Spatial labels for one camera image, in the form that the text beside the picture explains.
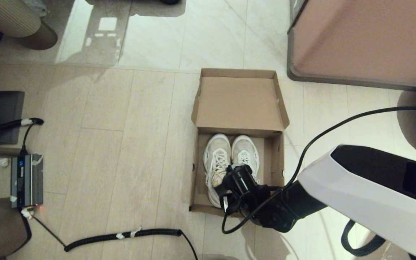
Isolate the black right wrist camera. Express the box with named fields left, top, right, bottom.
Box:
left=230, top=164, right=260, bottom=195

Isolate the beige ribbed ottoman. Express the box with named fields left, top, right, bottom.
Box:
left=0, top=0, right=58, bottom=50

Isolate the grey power inverter box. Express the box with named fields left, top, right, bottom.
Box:
left=10, top=153, right=45, bottom=209

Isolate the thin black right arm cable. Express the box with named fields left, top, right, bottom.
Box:
left=222, top=107, right=416, bottom=234

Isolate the crumpled grey plastic sheet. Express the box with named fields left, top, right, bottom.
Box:
left=21, top=0, right=48, bottom=17

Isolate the pink upholstered furniture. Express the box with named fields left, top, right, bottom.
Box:
left=287, top=0, right=416, bottom=94

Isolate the white mesh sneaker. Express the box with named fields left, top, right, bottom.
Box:
left=203, top=134, right=232, bottom=208
left=231, top=135, right=260, bottom=185

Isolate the black coiled power cable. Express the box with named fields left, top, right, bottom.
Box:
left=0, top=117, right=44, bottom=156

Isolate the black coiled cable with tape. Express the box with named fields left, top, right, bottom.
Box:
left=20, top=207, right=198, bottom=260

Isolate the black corrugated hose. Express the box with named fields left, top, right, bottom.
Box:
left=341, top=220, right=386, bottom=257

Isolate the brown cardboard shoe box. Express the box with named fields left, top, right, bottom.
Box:
left=189, top=68, right=290, bottom=218

